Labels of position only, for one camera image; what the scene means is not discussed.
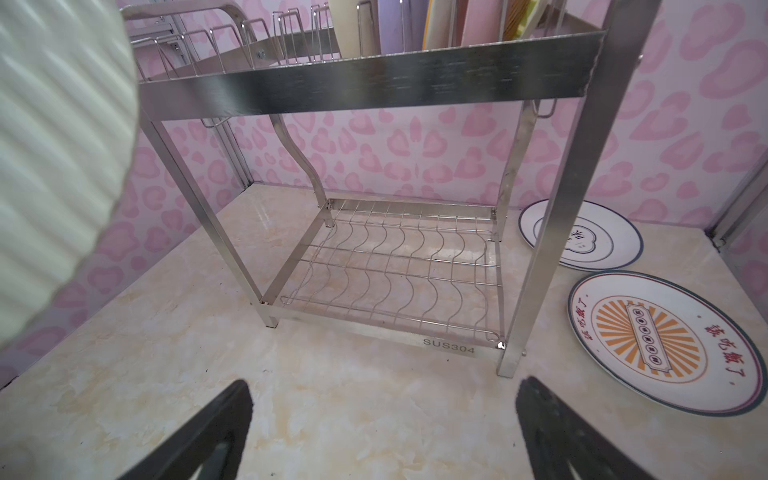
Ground pink bear plate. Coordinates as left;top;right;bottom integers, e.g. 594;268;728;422
460;0;503;46

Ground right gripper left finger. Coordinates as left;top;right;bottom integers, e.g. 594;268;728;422
122;379;253;479

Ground cream plain plate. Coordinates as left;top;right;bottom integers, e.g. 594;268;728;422
328;0;381;59

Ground white plate orange sunburst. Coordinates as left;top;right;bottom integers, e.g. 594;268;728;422
567;270;767;417

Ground white plate black rim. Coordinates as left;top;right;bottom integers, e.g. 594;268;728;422
518;199;644;272

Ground yellow woven plate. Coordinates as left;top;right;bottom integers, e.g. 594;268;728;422
502;0;548;41

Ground purple shell-shaped plate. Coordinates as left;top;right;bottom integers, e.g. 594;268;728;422
378;0;412;55

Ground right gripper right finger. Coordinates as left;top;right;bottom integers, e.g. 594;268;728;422
515;376;651;479

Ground white star cartoon plate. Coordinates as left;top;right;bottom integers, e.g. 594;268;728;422
422;0;455;50

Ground steel two-tier dish rack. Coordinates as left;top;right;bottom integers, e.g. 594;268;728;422
121;1;661;377

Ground orange woven plate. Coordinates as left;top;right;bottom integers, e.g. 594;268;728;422
1;1;140;344

